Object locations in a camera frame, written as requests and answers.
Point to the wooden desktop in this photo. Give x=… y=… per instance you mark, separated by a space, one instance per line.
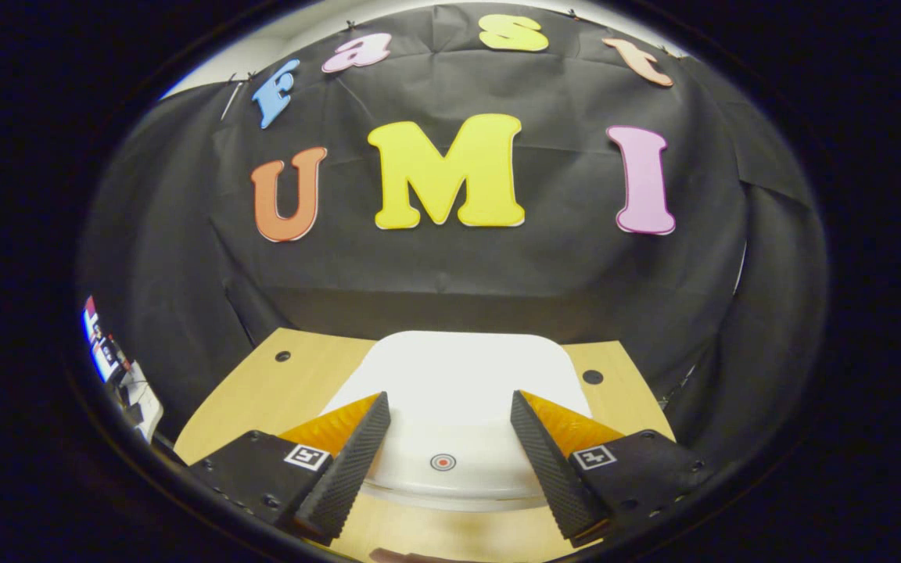
x=294 y=391

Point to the computer monitor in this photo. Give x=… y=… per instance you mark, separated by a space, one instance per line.
x=102 y=344

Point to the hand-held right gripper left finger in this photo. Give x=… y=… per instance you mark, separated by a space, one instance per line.
x=345 y=469

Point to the white desktop garbage bin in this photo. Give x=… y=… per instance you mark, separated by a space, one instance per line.
x=450 y=375

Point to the white side table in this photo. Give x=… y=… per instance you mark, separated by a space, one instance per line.
x=141 y=403

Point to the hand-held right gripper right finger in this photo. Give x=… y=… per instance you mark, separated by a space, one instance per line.
x=552 y=469

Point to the black backdrop cloth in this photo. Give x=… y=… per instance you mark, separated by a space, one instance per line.
x=458 y=274

